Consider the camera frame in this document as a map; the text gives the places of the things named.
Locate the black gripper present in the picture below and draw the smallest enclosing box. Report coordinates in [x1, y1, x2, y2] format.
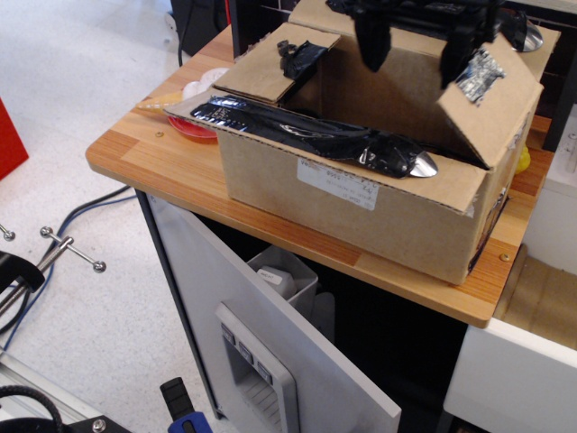
[351, 1, 502, 89]

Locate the brown cardboard box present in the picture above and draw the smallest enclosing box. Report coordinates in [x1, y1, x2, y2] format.
[167, 1, 551, 284]

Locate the far spoon in black tape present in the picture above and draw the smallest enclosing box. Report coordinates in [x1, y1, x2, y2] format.
[497, 9, 544, 52]

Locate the spoon in black tape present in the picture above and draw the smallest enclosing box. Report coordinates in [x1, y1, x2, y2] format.
[191, 95, 438, 179]
[497, 9, 544, 52]

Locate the near spoon in black tape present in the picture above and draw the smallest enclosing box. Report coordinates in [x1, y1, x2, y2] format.
[191, 95, 438, 179]

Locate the yellow toy fruit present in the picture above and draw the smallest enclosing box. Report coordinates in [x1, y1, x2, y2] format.
[515, 145, 531, 175]

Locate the red plate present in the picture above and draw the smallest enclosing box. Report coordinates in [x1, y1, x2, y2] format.
[168, 116, 217, 143]

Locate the toy ice cream cone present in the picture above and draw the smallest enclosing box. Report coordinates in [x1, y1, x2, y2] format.
[135, 68, 229, 114]

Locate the grey plastic bin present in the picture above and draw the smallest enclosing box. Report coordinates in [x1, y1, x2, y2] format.
[247, 245, 318, 318]

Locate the white container in bin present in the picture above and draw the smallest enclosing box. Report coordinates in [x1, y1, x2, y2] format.
[257, 266, 297, 299]

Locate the white cabinet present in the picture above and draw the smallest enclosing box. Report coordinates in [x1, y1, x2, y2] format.
[444, 131, 576, 432]

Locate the red box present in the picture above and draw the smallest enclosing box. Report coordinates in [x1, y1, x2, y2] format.
[0, 102, 29, 180]

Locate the black equipment with cable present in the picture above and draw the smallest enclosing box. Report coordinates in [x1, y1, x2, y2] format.
[169, 0, 230, 66]

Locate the black floor cable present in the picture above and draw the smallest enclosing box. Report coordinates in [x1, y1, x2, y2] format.
[0, 184, 132, 335]

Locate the blue floor cable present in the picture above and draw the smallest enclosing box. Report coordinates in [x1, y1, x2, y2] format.
[0, 191, 136, 353]

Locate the blue black tool handle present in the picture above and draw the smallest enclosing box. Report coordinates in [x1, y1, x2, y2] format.
[160, 377, 212, 433]

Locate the metal clamp with handle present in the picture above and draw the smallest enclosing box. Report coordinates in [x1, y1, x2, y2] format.
[1, 226, 107, 316]

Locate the black braided cable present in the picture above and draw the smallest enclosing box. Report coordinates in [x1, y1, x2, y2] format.
[0, 385, 62, 433]

